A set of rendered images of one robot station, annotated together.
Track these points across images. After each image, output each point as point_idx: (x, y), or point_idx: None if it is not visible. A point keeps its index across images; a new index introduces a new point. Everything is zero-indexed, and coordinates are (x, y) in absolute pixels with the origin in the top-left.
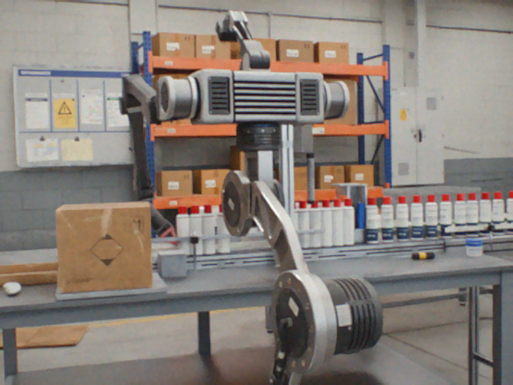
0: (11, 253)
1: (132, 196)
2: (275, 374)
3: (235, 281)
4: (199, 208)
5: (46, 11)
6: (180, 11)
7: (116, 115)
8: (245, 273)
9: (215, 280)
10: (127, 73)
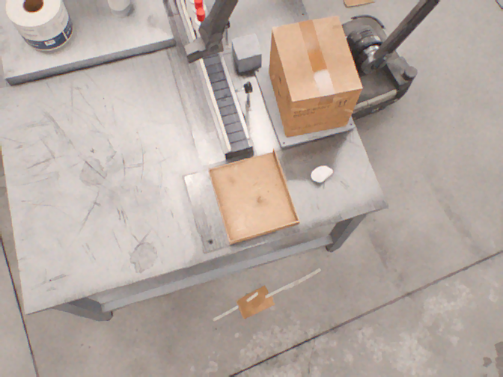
0: (46, 281)
1: (213, 49)
2: (436, 1)
3: (279, 10)
4: (29, 20)
5: None
6: None
7: None
8: (241, 4)
9: (275, 25)
10: None
